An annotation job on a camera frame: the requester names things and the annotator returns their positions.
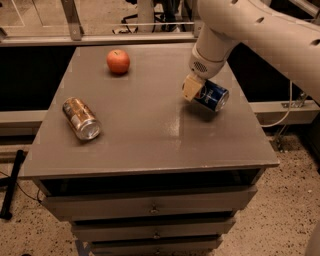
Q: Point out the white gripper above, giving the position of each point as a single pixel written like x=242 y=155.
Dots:
x=206 y=67

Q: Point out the blue pepsi can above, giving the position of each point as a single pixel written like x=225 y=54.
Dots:
x=212 y=96

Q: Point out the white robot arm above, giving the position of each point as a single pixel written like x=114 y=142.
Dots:
x=288 y=44

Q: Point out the gold silver soda can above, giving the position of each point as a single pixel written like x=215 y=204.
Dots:
x=81 y=119

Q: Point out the black office chair base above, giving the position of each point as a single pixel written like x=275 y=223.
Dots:
x=152 y=16

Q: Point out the red apple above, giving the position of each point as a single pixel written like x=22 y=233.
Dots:
x=118 y=61

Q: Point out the grey drawer cabinet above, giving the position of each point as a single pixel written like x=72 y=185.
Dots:
x=151 y=139

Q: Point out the bottom grey drawer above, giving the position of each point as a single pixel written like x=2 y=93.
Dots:
x=152 y=247

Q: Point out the grey drawer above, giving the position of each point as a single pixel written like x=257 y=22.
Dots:
x=98 y=207
x=153 y=230
x=152 y=247

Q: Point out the top grey drawer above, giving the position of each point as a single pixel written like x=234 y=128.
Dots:
x=98 y=207

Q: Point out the middle grey drawer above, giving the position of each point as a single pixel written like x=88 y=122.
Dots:
x=153 y=230

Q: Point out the black bar on floor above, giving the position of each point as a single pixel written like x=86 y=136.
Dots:
x=9 y=183

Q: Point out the grey metal rail frame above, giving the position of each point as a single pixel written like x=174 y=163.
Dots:
x=90 y=22

